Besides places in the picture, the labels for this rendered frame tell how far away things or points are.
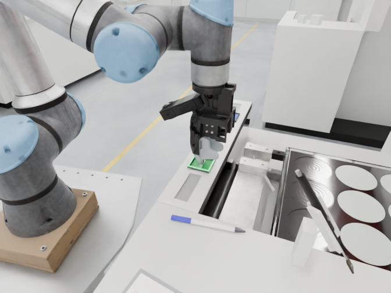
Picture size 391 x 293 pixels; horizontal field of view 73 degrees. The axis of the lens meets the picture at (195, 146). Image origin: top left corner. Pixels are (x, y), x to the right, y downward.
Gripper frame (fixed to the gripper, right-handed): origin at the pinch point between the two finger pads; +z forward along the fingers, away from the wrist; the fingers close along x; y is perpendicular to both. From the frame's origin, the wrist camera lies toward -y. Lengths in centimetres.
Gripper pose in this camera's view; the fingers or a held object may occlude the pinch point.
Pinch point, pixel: (199, 158)
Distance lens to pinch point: 64.5
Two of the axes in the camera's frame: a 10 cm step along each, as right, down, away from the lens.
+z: 0.0, 8.2, 5.7
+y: 9.3, 2.0, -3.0
